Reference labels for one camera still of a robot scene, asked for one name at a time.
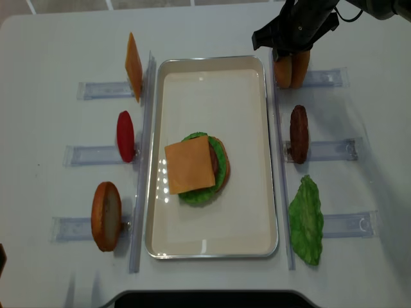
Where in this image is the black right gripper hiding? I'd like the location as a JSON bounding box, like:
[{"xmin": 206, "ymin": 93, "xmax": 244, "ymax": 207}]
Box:
[{"xmin": 252, "ymin": 0, "xmax": 339, "ymax": 51}]

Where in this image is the brown top bun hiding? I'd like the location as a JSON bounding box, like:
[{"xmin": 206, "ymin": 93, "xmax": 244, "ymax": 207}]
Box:
[{"xmin": 290, "ymin": 51, "xmax": 310, "ymax": 89}]

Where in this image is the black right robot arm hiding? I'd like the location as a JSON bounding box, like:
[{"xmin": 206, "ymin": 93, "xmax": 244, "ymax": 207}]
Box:
[{"xmin": 252, "ymin": 0, "xmax": 410, "ymax": 59}]

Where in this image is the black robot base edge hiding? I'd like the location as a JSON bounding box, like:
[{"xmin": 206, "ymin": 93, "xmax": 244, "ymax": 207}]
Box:
[{"xmin": 114, "ymin": 291, "xmax": 315, "ymax": 307}]

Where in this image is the dark brown meat patty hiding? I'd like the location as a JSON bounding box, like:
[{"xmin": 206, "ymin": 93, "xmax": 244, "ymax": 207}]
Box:
[{"xmin": 290, "ymin": 105, "xmax": 309, "ymax": 164}]

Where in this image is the orange upright cheese slice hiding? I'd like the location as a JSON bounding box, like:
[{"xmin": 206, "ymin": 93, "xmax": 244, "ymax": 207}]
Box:
[{"xmin": 125, "ymin": 32, "xmax": 143, "ymax": 102}]

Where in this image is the orange flat cheese slice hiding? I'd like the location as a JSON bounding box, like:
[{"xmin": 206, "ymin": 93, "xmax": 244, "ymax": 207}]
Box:
[{"xmin": 164, "ymin": 135, "xmax": 215, "ymax": 194}]

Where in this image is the light green lettuce leaf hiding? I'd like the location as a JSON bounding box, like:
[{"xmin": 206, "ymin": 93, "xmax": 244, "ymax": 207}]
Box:
[{"xmin": 288, "ymin": 175, "xmax": 324, "ymax": 266}]

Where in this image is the green lettuce on tray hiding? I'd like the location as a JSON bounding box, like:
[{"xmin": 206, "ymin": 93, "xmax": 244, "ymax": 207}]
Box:
[{"xmin": 179, "ymin": 132, "xmax": 226, "ymax": 207}]

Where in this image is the red tomato slice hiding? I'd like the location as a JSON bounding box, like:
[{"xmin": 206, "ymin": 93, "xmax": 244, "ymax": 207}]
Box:
[{"xmin": 116, "ymin": 110, "xmax": 136, "ymax": 163}]

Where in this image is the tan bun slice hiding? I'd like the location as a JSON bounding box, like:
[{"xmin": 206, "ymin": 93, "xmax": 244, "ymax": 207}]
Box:
[{"xmin": 274, "ymin": 56, "xmax": 292, "ymax": 89}]

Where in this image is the patty on tray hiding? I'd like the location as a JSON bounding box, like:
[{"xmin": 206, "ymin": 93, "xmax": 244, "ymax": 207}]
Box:
[{"xmin": 209, "ymin": 143, "xmax": 220, "ymax": 178}]

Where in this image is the bottom bun on tray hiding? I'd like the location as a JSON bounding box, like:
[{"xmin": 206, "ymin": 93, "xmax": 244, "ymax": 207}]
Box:
[{"xmin": 213, "ymin": 137, "xmax": 231, "ymax": 192}]

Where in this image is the upright brown bun half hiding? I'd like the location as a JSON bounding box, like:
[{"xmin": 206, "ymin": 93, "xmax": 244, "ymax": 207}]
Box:
[{"xmin": 91, "ymin": 182, "xmax": 122, "ymax": 252}]

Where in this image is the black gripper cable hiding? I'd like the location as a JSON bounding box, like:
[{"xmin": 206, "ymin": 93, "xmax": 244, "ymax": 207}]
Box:
[{"xmin": 332, "ymin": 6, "xmax": 365, "ymax": 23}]

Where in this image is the clear bun holder rail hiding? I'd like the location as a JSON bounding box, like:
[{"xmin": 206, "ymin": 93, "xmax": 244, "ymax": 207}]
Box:
[{"xmin": 274, "ymin": 66, "xmax": 349, "ymax": 89}]

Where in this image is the clear patty holder rail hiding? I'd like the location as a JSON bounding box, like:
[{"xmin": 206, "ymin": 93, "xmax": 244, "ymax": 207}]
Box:
[{"xmin": 282, "ymin": 137, "xmax": 363, "ymax": 163}]

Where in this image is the long clear right rail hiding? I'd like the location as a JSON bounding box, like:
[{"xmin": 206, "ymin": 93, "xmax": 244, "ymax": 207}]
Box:
[{"xmin": 269, "ymin": 49, "xmax": 295, "ymax": 271}]

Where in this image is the long clear rail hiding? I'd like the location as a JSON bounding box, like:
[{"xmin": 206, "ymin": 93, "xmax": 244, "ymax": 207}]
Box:
[
  {"xmin": 129, "ymin": 53, "xmax": 157, "ymax": 273},
  {"xmin": 269, "ymin": 49, "xmax": 295, "ymax": 271}
]

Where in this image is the long clear left rail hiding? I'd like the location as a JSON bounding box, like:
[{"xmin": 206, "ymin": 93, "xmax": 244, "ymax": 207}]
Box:
[{"xmin": 129, "ymin": 53, "xmax": 157, "ymax": 273}]

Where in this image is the clear lettuce holder rail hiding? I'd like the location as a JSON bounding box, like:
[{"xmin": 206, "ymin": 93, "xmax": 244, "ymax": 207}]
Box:
[{"xmin": 323, "ymin": 210, "xmax": 378, "ymax": 239}]

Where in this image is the clear cheese holder rail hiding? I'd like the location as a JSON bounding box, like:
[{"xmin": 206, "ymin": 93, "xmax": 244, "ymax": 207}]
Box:
[{"xmin": 76, "ymin": 81, "xmax": 134, "ymax": 100}]

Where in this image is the clear tomato holder rail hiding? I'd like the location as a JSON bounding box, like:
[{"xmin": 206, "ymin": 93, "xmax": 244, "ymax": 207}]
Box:
[{"xmin": 63, "ymin": 146, "xmax": 125, "ymax": 167}]

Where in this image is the clear left bun rail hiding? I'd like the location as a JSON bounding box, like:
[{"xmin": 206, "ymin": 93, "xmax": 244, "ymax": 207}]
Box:
[{"xmin": 49, "ymin": 216, "xmax": 133, "ymax": 243}]

